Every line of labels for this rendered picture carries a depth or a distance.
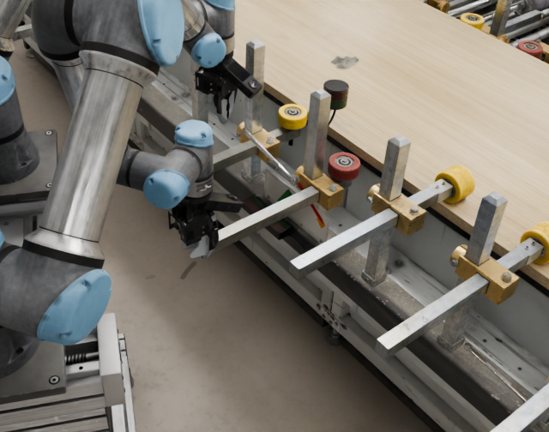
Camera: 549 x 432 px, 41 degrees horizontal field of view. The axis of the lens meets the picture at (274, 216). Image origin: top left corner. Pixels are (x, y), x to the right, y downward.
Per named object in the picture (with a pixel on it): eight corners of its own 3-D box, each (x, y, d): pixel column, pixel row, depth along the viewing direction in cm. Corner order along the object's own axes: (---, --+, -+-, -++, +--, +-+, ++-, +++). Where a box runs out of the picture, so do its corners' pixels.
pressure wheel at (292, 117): (304, 153, 202) (307, 118, 195) (275, 152, 202) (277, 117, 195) (304, 137, 208) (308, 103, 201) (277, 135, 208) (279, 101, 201)
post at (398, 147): (370, 301, 182) (400, 144, 150) (360, 292, 184) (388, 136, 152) (380, 295, 184) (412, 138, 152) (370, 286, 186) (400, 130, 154)
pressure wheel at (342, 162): (339, 208, 185) (343, 173, 177) (318, 192, 189) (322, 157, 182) (361, 197, 189) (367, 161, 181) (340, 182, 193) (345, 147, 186)
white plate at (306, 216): (325, 249, 187) (328, 219, 181) (263, 196, 202) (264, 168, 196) (327, 248, 188) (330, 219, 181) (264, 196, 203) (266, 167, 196)
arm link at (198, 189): (200, 156, 153) (222, 176, 149) (200, 173, 156) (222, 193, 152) (169, 169, 150) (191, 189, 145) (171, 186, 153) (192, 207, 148)
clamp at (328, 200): (327, 211, 180) (328, 195, 177) (292, 183, 188) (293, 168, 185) (344, 203, 183) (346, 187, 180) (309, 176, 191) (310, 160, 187)
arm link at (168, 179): (126, 202, 139) (152, 170, 147) (179, 217, 136) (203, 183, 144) (122, 170, 134) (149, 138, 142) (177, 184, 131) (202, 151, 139)
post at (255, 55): (250, 196, 210) (254, 45, 179) (243, 189, 212) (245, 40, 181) (259, 191, 212) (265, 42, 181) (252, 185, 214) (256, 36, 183)
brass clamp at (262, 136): (263, 164, 194) (264, 148, 191) (233, 140, 202) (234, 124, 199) (281, 156, 197) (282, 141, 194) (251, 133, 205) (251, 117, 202)
